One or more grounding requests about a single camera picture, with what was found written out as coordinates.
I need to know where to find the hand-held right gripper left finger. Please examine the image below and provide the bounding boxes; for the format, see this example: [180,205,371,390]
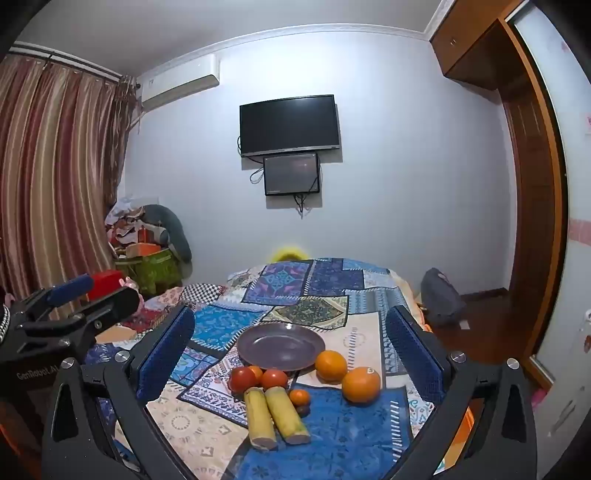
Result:
[41,305,197,480]

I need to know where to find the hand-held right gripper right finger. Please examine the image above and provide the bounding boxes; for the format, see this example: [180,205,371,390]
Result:
[385,305,539,480]

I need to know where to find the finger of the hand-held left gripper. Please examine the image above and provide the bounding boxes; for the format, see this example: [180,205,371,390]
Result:
[25,274,95,319]
[18,287,140,346]

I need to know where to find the large orange with sticker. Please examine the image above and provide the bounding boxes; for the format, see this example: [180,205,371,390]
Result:
[342,367,382,405]

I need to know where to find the red tomato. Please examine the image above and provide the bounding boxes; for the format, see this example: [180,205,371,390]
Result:
[229,367,258,395]
[261,368,289,391]

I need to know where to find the yellow corn cob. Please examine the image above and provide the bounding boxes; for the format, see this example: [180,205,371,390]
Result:
[243,387,278,450]
[264,385,311,446]

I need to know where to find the purple plate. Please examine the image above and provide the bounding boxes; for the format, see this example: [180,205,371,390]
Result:
[236,322,326,374]

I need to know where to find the red box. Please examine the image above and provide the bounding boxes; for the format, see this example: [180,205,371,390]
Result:
[90,271,123,301]

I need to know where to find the tan cardboard box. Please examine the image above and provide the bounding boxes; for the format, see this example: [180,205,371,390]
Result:
[95,325,139,345]

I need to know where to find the grey backpack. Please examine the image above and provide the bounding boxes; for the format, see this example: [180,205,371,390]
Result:
[420,268,468,326]

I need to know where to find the orange box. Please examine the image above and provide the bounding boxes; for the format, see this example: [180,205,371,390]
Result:
[126,242,160,259]

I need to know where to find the black white checkered cloth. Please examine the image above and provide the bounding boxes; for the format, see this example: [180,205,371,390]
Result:
[185,282,227,305]

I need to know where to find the pile of clothes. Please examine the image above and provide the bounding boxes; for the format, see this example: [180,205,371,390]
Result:
[105,196,154,252]

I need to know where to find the orange blanket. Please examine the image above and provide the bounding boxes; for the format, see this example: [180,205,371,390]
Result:
[442,405,476,464]

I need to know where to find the blue patchwork blanket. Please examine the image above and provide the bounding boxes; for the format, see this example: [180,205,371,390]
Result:
[85,257,476,480]

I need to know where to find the striped red curtain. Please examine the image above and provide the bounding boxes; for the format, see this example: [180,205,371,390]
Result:
[0,55,139,319]

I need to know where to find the yellow round object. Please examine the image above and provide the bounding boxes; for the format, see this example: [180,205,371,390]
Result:
[270,247,310,264]

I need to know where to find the small black monitor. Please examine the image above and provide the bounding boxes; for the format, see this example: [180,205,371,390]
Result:
[263,152,321,197]

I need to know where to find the white air conditioner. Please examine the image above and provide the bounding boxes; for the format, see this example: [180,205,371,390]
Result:
[139,54,221,112]

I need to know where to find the curtain rail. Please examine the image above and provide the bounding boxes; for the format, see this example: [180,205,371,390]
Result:
[9,41,139,89]

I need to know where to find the wall-mounted black television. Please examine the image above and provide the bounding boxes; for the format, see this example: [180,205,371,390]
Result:
[239,95,342,158]

